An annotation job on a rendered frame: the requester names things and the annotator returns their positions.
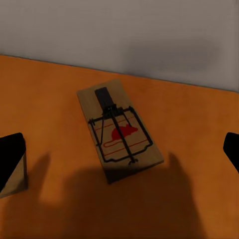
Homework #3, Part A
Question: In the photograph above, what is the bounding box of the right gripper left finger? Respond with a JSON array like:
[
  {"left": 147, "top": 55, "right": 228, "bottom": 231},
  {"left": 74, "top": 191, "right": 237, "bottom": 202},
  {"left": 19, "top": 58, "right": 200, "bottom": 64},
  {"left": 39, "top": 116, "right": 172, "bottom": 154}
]
[{"left": 0, "top": 132, "right": 26, "bottom": 192}]

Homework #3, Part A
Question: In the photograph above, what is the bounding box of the mousetrap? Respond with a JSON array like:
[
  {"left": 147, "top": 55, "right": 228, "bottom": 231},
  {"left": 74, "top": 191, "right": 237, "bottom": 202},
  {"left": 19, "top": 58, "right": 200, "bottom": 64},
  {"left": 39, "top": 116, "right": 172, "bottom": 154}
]
[
  {"left": 0, "top": 151, "right": 28, "bottom": 199},
  {"left": 76, "top": 78, "right": 165, "bottom": 184}
]

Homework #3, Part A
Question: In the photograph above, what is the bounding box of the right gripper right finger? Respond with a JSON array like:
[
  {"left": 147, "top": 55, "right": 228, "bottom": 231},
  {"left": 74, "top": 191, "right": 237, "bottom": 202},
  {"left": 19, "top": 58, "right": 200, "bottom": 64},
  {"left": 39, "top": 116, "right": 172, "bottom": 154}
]
[{"left": 223, "top": 132, "right": 239, "bottom": 172}]

